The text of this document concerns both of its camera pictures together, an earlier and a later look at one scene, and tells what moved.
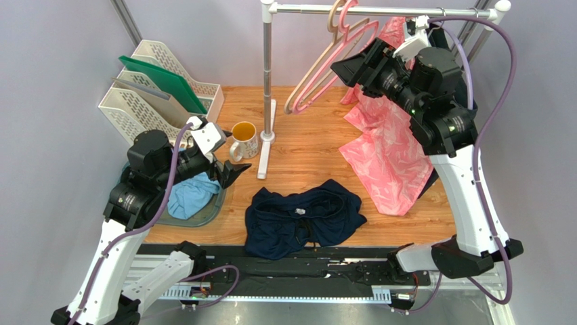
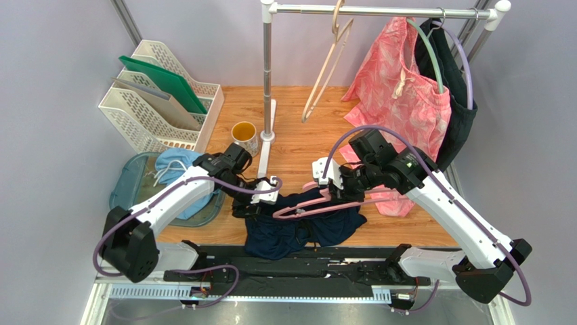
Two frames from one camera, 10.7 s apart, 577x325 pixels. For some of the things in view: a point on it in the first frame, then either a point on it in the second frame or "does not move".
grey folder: (158, 101) does not move
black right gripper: (368, 70) -> (338, 191)
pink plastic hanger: (345, 28) -> (283, 214)
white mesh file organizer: (156, 93) does not move
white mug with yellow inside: (245, 144) does not move
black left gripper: (230, 171) -> (239, 208)
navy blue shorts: (278, 225) does not move
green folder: (180, 88) does not move
